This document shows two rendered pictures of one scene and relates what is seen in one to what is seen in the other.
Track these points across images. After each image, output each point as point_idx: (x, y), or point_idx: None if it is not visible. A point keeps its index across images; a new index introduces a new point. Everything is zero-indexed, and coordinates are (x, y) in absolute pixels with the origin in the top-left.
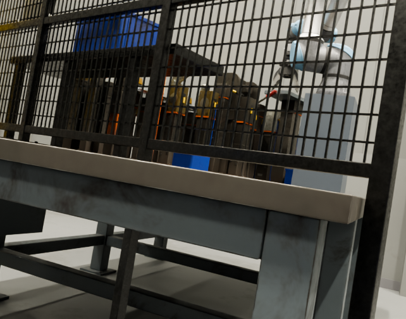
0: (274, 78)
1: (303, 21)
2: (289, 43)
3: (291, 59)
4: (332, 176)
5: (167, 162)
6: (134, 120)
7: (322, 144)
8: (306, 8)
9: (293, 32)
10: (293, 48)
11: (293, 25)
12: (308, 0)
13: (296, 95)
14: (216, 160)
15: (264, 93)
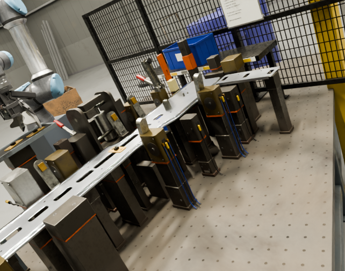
0: (34, 113)
1: (43, 59)
2: (4, 75)
3: (60, 87)
4: None
5: None
6: (199, 107)
7: None
8: (37, 49)
9: (11, 63)
10: (58, 79)
11: (10, 56)
12: (35, 43)
13: (27, 133)
14: None
15: (57, 125)
